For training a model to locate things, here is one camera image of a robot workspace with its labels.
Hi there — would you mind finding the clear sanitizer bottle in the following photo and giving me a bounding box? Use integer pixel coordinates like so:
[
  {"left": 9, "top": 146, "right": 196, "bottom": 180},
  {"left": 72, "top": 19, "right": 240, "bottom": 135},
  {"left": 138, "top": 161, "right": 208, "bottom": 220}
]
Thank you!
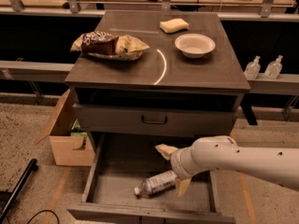
[
  {"left": 264, "top": 55, "right": 283, "bottom": 78},
  {"left": 244, "top": 56, "right": 261, "bottom": 79}
]

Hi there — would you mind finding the right clear sanitizer bottle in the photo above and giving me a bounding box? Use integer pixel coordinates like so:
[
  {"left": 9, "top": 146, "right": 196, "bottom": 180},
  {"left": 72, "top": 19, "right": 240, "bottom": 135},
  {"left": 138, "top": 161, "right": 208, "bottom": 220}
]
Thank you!
[{"left": 264, "top": 55, "right": 283, "bottom": 78}]

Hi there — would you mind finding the yellow sponge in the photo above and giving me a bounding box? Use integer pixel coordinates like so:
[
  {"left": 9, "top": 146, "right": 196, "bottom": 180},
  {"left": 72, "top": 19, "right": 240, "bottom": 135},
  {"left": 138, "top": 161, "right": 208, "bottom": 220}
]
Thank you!
[{"left": 160, "top": 19, "right": 189, "bottom": 34}]

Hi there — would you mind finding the closed drawer with black handle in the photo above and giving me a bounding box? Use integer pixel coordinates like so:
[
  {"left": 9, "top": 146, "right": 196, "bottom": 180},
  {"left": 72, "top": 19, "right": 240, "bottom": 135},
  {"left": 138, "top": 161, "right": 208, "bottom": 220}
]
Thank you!
[{"left": 73, "top": 104, "right": 236, "bottom": 137}]

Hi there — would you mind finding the black pole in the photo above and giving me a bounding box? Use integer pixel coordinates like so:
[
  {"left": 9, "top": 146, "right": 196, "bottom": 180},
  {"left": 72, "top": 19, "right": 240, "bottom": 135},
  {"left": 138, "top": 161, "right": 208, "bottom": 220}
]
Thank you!
[{"left": 0, "top": 159, "right": 38, "bottom": 224}]

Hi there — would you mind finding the cardboard box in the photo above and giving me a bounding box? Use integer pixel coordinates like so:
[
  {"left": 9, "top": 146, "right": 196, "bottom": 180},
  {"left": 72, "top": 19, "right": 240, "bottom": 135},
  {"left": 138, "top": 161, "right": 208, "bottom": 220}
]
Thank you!
[{"left": 36, "top": 90, "right": 95, "bottom": 166}]

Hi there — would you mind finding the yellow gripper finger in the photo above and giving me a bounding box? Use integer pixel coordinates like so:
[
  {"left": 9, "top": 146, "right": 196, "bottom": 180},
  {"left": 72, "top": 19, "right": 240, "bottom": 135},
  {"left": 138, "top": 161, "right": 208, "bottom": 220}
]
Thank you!
[
  {"left": 155, "top": 144, "right": 178, "bottom": 161},
  {"left": 175, "top": 177, "right": 192, "bottom": 197}
]

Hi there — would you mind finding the brown chip bag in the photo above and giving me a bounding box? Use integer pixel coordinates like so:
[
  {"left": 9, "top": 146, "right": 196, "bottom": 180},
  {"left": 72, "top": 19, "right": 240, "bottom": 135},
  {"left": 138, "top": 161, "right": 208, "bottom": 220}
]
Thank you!
[{"left": 70, "top": 31, "right": 150, "bottom": 55}]

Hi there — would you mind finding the green item in box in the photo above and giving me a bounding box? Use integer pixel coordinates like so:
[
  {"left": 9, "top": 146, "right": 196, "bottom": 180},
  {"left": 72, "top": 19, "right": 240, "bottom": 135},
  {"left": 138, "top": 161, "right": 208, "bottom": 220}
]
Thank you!
[{"left": 70, "top": 119, "right": 88, "bottom": 137}]

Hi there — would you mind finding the open bottom drawer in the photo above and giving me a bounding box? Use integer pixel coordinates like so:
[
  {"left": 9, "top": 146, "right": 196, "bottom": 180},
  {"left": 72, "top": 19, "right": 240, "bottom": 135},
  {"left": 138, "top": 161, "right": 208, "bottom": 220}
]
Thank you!
[{"left": 68, "top": 133, "right": 235, "bottom": 224}]

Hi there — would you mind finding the black floor cable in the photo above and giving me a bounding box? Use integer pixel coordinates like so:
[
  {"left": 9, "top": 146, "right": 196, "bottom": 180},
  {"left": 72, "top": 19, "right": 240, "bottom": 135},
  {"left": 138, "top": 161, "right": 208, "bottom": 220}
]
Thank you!
[{"left": 26, "top": 209, "right": 61, "bottom": 224}]

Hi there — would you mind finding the grey drawer cabinet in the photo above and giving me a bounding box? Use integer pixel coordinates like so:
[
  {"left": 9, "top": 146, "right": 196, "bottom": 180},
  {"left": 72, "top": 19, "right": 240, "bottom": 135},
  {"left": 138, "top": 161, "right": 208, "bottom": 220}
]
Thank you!
[{"left": 64, "top": 10, "right": 251, "bottom": 224}]

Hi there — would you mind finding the left clear sanitizer bottle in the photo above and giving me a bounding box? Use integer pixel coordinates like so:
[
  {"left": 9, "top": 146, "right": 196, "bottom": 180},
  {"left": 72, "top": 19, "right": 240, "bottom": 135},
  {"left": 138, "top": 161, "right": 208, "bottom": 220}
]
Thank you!
[{"left": 244, "top": 56, "right": 261, "bottom": 79}]

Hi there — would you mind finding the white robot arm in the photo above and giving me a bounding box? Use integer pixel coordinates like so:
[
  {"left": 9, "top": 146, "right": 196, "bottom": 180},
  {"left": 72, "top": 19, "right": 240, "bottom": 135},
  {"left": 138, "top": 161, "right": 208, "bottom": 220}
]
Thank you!
[{"left": 155, "top": 135, "right": 299, "bottom": 197}]

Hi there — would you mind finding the patterned paper plate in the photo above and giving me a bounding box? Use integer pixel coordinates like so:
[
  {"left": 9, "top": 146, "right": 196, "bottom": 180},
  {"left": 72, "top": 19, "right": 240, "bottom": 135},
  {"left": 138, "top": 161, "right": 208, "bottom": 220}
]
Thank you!
[{"left": 89, "top": 51, "right": 142, "bottom": 61}]

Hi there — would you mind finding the white paper bowl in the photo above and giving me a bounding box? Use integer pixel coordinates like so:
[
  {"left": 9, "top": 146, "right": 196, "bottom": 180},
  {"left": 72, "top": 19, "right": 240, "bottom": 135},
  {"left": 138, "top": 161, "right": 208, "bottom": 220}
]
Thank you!
[{"left": 175, "top": 34, "right": 216, "bottom": 59}]

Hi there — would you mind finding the clear plastic water bottle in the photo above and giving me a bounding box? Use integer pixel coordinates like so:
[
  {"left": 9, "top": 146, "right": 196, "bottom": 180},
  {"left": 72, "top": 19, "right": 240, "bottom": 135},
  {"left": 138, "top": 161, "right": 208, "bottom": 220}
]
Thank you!
[{"left": 134, "top": 171, "right": 177, "bottom": 198}]

